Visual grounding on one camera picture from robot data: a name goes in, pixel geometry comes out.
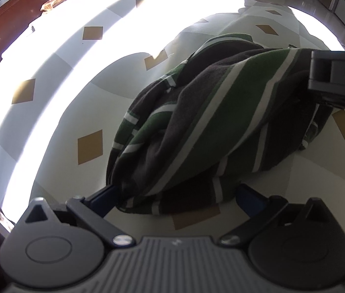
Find green brown striped shirt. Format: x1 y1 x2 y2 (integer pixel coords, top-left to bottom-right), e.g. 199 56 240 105
105 32 333 217

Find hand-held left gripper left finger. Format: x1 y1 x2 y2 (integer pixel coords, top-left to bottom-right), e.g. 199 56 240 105
24 184 136 248

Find red-brown wooden cabinet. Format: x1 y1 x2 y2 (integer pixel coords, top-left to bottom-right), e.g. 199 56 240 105
0 0 58 98

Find brown snack bag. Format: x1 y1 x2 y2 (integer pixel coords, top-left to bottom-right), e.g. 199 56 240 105
41 0 75 14

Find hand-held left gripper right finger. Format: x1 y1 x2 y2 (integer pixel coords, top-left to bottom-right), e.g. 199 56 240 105
220 183 329 248

